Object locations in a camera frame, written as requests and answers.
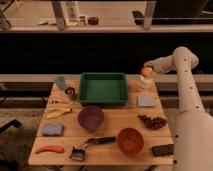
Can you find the green plastic tray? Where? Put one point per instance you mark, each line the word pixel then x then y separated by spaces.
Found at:
pixel 104 89

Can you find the bunch of dark grapes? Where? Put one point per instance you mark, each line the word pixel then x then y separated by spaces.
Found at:
pixel 152 122

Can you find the grey square cloth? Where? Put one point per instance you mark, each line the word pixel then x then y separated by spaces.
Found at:
pixel 145 101

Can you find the dark metal can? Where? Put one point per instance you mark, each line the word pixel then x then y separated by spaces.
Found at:
pixel 70 91

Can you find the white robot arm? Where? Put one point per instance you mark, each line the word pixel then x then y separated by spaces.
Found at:
pixel 193 144

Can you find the light blue cup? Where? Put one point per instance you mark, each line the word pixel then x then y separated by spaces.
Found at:
pixel 60 83

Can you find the black-handled scraper tool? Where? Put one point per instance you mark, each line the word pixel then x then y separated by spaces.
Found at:
pixel 78 153

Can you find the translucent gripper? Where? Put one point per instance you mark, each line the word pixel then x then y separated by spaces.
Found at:
pixel 150 64

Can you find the yellow apple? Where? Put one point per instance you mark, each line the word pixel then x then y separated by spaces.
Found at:
pixel 146 71

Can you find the white paper cup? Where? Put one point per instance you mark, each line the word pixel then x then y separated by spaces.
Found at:
pixel 146 82

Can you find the white bottle on shelf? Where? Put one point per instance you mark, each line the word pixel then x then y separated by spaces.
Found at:
pixel 73 12

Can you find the small jar on shelf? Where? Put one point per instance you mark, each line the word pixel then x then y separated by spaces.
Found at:
pixel 82 20

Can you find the blue sponge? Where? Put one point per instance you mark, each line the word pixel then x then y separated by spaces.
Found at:
pixel 52 130

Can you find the black smartphone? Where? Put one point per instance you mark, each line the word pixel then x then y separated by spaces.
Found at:
pixel 162 150

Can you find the red-orange bowl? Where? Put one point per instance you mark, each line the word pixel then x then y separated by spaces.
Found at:
pixel 130 141

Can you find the yellow banana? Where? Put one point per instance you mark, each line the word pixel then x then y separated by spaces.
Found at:
pixel 57 113

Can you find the purple bowl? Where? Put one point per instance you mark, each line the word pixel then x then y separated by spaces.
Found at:
pixel 90 118

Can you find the dark red bowl on shelf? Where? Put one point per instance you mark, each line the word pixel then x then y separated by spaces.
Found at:
pixel 93 20

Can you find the orange carrot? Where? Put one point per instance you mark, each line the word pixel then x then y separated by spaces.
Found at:
pixel 57 149

